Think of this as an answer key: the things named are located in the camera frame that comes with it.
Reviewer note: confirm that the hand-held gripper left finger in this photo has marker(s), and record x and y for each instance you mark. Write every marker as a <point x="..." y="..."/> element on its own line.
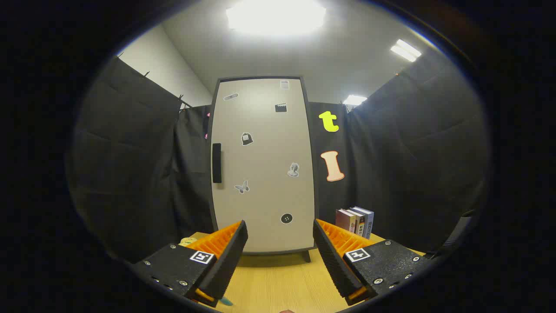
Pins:
<point x="226" y="265"/>

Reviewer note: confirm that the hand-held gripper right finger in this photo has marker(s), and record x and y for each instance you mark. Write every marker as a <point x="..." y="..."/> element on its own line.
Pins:
<point x="332" y="261"/>

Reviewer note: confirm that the dark grey cabinet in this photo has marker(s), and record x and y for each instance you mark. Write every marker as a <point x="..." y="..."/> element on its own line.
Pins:
<point x="306" y="255"/>

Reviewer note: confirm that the maroon book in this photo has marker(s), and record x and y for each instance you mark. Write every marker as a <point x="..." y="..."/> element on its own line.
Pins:
<point x="344" y="220"/>

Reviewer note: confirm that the yellow plush toy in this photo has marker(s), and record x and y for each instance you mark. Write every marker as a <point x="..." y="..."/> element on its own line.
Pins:
<point x="187" y="241"/>

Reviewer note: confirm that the grey blue book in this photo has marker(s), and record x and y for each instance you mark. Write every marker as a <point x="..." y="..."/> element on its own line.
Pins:
<point x="369" y="219"/>

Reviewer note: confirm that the black backdrop cloth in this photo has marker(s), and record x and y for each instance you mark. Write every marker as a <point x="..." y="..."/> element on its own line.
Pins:
<point x="130" y="152"/>

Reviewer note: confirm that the rectangular ceiling light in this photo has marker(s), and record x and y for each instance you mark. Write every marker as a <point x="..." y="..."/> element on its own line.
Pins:
<point x="354" y="100"/>
<point x="405" y="50"/>

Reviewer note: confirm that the large ceiling light panel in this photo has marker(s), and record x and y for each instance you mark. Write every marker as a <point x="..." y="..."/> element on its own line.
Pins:
<point x="276" y="17"/>

